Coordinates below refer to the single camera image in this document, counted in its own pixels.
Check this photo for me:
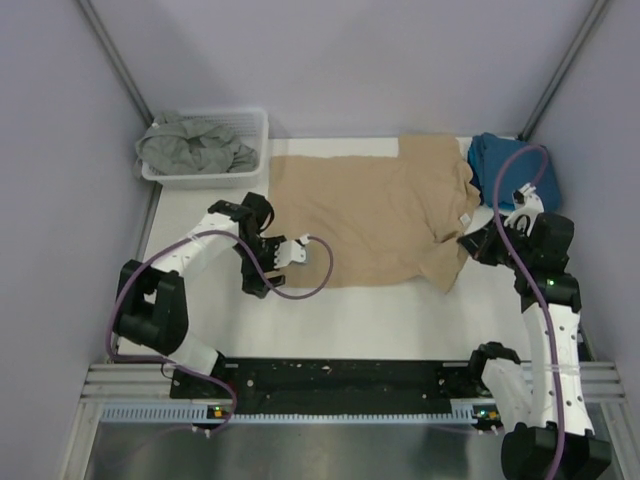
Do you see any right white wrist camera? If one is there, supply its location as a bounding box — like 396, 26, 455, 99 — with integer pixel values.
503, 183, 544, 236

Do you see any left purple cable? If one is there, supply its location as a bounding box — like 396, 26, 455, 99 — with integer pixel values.
106, 232, 335, 436

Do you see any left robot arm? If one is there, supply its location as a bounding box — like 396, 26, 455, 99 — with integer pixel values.
112, 192, 286, 397

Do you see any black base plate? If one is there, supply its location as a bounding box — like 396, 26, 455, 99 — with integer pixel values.
169, 356, 526, 416

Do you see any left aluminium frame post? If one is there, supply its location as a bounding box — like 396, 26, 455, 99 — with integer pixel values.
74, 0, 153, 126

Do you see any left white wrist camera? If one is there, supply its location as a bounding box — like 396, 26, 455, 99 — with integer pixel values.
274, 234, 310, 269

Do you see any grey t shirt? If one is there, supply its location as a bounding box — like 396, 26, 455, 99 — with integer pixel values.
135, 111, 259, 176

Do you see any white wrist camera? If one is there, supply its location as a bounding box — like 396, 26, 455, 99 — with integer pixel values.
274, 234, 310, 269
503, 183, 544, 236

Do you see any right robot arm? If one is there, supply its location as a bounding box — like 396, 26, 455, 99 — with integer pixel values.
458, 213, 612, 479

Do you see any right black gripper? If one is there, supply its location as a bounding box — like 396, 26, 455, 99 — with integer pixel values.
458, 212, 535, 271

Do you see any folded blue t shirt stack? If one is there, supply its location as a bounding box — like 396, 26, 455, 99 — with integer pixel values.
467, 133, 562, 211

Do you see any aluminium frame post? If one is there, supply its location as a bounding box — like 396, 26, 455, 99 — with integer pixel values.
74, 0, 153, 126
516, 0, 613, 141

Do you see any right aluminium frame post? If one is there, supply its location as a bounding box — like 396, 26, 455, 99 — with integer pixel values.
516, 0, 613, 141

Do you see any beige t shirt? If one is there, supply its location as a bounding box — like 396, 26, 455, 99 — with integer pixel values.
268, 135, 480, 292

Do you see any white plastic basket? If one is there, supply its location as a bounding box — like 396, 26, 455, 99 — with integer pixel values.
135, 108, 269, 190

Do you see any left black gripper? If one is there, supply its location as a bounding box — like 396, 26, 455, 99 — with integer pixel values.
232, 235, 286, 297

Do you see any grey slotted cable duct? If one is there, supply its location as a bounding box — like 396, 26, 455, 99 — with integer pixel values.
100, 404, 478, 425

